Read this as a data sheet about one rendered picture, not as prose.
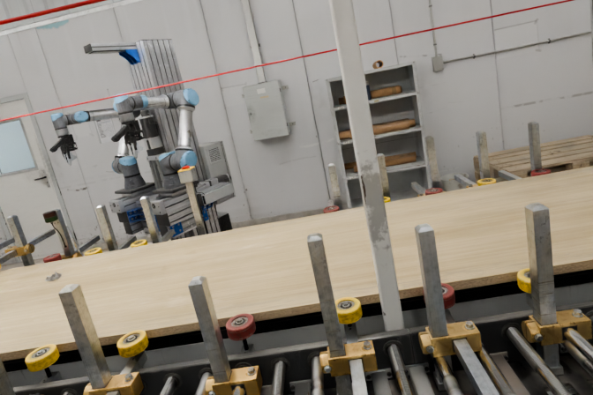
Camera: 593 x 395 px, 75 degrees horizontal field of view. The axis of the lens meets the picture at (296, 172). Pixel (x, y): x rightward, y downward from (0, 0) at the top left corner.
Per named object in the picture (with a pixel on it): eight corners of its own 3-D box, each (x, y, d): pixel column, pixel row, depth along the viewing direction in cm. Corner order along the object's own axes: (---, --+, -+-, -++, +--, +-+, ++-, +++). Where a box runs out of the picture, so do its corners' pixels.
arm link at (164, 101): (171, 93, 271) (109, 97, 229) (183, 91, 265) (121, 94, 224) (175, 109, 273) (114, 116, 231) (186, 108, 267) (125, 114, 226)
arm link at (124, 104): (131, 92, 217) (118, 93, 210) (137, 111, 219) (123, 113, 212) (122, 94, 221) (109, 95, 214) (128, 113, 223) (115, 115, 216)
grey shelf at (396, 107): (349, 210, 463) (326, 79, 431) (425, 197, 450) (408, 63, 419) (350, 223, 419) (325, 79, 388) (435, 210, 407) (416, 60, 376)
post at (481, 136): (484, 221, 202) (475, 130, 192) (491, 219, 201) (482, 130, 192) (487, 223, 198) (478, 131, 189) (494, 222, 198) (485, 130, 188)
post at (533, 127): (534, 213, 200) (527, 122, 190) (541, 212, 200) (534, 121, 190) (537, 216, 196) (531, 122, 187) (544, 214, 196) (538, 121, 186)
